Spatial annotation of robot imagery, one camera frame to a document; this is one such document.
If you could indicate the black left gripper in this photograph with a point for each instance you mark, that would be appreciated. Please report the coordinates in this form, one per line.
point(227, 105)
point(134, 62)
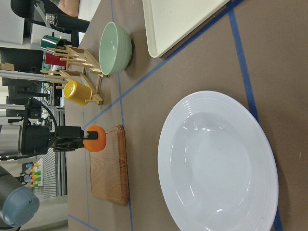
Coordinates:
point(37, 140)

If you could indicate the orange fruit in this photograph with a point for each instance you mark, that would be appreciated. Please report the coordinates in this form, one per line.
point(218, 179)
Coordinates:
point(95, 145)

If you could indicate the white round plate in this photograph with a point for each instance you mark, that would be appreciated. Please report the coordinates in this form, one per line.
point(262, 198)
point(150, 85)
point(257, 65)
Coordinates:
point(216, 168)

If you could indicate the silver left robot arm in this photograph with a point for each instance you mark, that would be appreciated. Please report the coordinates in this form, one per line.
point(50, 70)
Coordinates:
point(18, 146)

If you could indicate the cream bear tray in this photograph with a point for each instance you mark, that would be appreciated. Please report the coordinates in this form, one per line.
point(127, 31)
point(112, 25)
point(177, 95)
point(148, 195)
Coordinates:
point(168, 21)

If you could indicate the wooden cutting board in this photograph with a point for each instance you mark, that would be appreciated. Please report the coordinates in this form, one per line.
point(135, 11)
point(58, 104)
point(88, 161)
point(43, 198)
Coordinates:
point(108, 168)

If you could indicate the yellow plastic cup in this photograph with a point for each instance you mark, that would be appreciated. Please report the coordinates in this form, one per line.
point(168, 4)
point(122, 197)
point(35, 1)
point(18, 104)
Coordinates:
point(77, 92)

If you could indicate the colourful clip board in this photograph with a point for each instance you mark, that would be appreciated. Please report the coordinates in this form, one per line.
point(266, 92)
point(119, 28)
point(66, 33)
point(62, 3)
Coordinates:
point(33, 176)

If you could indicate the wooden drying rack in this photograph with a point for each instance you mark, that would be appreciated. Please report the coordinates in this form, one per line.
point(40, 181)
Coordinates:
point(81, 66)

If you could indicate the red cup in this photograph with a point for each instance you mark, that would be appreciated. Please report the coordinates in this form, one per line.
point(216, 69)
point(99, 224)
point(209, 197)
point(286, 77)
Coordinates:
point(54, 60)

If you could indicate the mint green bowl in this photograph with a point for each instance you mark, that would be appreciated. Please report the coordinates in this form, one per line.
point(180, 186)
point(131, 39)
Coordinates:
point(115, 50)

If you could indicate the green cup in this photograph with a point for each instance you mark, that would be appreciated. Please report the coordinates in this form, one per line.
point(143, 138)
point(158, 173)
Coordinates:
point(52, 42)

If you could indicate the black office chair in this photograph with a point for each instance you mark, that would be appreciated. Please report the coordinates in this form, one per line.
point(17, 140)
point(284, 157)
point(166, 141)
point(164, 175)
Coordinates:
point(60, 15)

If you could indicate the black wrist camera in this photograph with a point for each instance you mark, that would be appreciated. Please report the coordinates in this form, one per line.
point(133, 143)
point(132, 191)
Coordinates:
point(33, 110)

